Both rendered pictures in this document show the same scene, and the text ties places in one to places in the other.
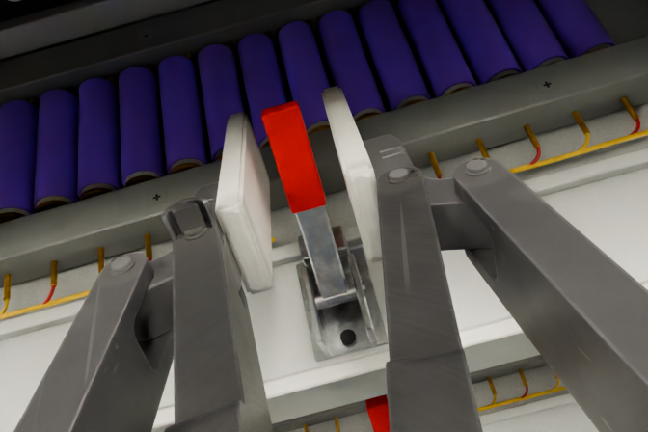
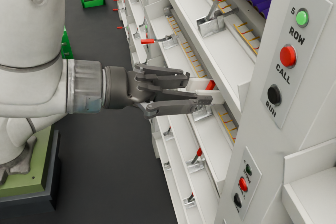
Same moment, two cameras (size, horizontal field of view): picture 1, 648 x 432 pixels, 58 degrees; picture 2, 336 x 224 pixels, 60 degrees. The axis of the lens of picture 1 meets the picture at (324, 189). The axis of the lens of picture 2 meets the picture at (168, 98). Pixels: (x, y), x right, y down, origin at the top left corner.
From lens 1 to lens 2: 0.46 m
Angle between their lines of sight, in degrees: 52
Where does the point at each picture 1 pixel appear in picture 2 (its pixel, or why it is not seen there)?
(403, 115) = not seen: hidden behind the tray
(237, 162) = (202, 80)
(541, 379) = not seen: hidden behind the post
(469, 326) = (199, 133)
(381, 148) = (208, 97)
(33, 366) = not seen: hidden behind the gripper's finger
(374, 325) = (197, 118)
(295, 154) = (208, 88)
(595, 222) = (222, 152)
